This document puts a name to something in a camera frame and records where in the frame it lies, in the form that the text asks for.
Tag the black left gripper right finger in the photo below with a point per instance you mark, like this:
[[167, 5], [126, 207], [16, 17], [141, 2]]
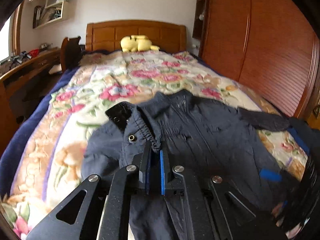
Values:
[[211, 208]]

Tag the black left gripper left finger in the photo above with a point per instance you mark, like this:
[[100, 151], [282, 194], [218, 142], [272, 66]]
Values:
[[97, 208]]

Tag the dark navy jacket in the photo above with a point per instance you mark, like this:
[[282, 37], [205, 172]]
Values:
[[201, 134]]

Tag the floral bed blanket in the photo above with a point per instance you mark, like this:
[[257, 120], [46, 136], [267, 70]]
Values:
[[50, 167]]

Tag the wooden desk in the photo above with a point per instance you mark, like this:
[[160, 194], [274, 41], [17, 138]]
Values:
[[14, 80]]

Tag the wooden chair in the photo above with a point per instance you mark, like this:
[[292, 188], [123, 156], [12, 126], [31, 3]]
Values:
[[70, 53]]

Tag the yellow plush toy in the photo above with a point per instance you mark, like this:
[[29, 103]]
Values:
[[136, 43]]

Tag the wooden bed headboard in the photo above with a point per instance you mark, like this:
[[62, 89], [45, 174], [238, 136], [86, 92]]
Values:
[[171, 38]]

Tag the wooden louvered wardrobe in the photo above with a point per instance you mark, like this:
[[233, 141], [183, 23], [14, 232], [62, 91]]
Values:
[[266, 45]]

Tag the window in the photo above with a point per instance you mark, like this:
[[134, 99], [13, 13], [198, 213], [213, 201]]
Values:
[[4, 40]]

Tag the white wall shelf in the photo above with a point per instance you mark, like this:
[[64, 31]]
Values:
[[49, 11]]

